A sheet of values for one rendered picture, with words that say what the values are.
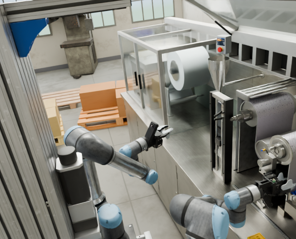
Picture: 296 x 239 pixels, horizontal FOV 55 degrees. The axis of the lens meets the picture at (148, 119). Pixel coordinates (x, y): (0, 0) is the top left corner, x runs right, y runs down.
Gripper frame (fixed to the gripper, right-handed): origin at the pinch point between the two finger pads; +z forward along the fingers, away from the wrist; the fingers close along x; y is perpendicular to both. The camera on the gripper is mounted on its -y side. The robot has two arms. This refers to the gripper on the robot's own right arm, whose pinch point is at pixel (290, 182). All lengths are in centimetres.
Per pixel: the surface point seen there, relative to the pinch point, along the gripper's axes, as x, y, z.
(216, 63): 73, 43, 4
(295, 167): -0.2, 9.0, 1.3
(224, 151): 33.7, 3.7, -15.3
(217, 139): 40.8, 7.9, -15.3
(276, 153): 6.3, 14.7, -4.2
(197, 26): 148, 55, 31
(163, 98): 102, 15, -24
